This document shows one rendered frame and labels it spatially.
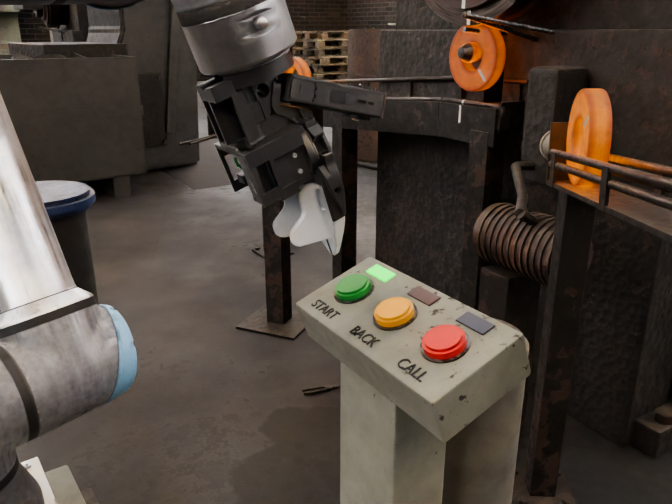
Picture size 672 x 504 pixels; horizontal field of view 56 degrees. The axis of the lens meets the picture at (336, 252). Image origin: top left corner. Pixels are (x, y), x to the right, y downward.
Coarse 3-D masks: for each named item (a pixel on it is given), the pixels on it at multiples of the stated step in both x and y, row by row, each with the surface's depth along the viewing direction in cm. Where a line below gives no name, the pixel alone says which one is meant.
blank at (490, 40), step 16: (464, 32) 147; (480, 32) 143; (496, 32) 141; (496, 48) 140; (464, 64) 149; (480, 64) 144; (496, 64) 141; (464, 80) 150; (480, 80) 145; (496, 80) 145
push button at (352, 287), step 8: (344, 280) 69; (352, 280) 69; (360, 280) 68; (368, 280) 69; (336, 288) 69; (344, 288) 68; (352, 288) 68; (360, 288) 67; (368, 288) 68; (344, 296) 67; (352, 296) 67; (360, 296) 67
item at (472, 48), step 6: (468, 42) 145; (474, 42) 145; (462, 48) 144; (468, 48) 144; (474, 48) 144; (480, 48) 145; (462, 54) 144; (468, 54) 144; (474, 54) 144; (480, 54) 145; (462, 60) 146; (468, 60) 145; (474, 60) 146; (480, 60) 147
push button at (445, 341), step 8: (432, 328) 58; (440, 328) 58; (448, 328) 57; (456, 328) 57; (424, 336) 58; (432, 336) 57; (440, 336) 57; (448, 336) 56; (456, 336) 56; (464, 336) 56; (424, 344) 57; (432, 344) 56; (440, 344) 56; (448, 344) 55; (456, 344) 55; (464, 344) 56; (424, 352) 57; (432, 352) 56; (440, 352) 55; (448, 352) 55; (456, 352) 55
